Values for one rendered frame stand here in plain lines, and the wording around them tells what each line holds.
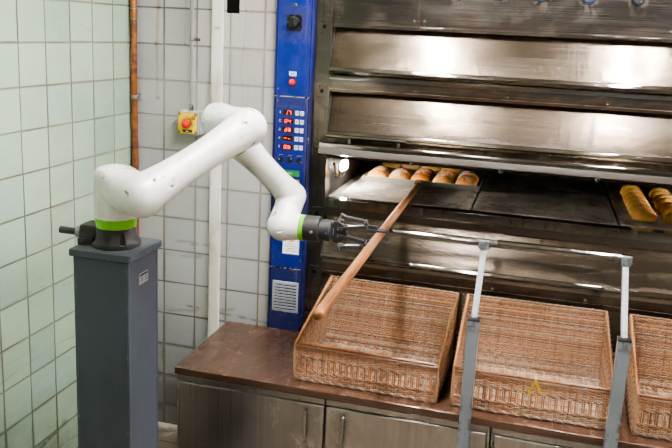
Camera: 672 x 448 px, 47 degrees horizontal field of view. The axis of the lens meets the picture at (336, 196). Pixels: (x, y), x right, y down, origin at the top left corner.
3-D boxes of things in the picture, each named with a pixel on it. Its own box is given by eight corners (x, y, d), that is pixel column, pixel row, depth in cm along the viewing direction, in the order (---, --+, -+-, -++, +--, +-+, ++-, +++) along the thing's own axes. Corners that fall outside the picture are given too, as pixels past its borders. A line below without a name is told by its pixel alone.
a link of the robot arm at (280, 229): (266, 245, 278) (260, 227, 269) (275, 216, 285) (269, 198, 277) (304, 249, 275) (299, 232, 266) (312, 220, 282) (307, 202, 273)
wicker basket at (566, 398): (460, 354, 324) (465, 291, 318) (601, 374, 310) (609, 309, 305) (447, 407, 277) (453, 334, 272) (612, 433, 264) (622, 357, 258)
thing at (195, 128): (184, 132, 340) (184, 109, 337) (205, 134, 337) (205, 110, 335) (176, 134, 333) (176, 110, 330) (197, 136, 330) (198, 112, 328)
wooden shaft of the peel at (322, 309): (322, 322, 192) (323, 311, 191) (311, 321, 192) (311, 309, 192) (420, 189, 354) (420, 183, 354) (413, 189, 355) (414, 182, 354)
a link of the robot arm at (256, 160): (223, 160, 263) (248, 153, 257) (233, 134, 270) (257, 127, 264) (283, 220, 286) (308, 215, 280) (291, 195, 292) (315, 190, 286)
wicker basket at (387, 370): (327, 334, 339) (329, 273, 333) (456, 354, 324) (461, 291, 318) (289, 380, 293) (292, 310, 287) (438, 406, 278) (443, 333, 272)
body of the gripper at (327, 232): (324, 215, 275) (349, 218, 273) (323, 238, 277) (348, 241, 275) (318, 220, 268) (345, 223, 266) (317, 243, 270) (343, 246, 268)
